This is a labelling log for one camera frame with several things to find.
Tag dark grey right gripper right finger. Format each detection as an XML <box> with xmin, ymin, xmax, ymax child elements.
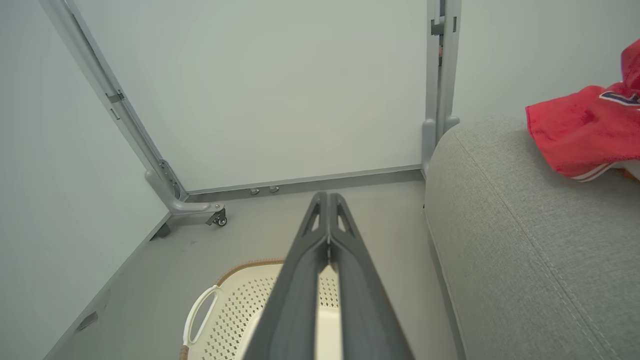
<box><xmin>327</xmin><ymin>192</ymin><xmax>416</xmax><ymax>360</ymax></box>

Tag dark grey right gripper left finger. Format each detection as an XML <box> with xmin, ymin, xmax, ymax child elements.
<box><xmin>242</xmin><ymin>191</ymin><xmax>331</xmax><ymax>360</ymax></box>

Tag red white sports jersey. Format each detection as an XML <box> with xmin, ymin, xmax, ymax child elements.
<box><xmin>525</xmin><ymin>39</ymin><xmax>640</xmax><ymax>182</ymax></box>

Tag white perforated laundry basket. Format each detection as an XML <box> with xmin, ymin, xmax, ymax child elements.
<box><xmin>181</xmin><ymin>258</ymin><xmax>346</xmax><ymax>360</ymax></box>

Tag grey fabric sofa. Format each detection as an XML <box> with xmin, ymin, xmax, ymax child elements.
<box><xmin>422</xmin><ymin>112</ymin><xmax>640</xmax><ymax>360</ymax></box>

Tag grey partition bottom rail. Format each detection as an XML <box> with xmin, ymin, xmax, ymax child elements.
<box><xmin>186</xmin><ymin>164</ymin><xmax>425</xmax><ymax>197</ymax></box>

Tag grey upright partition post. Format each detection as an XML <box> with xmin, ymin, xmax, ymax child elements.
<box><xmin>421</xmin><ymin>0</ymin><xmax>462</xmax><ymax>179</ymax></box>

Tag grey partition frame with foot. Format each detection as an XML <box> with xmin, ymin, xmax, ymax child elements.
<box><xmin>39</xmin><ymin>0</ymin><xmax>227</xmax><ymax>217</ymax></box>

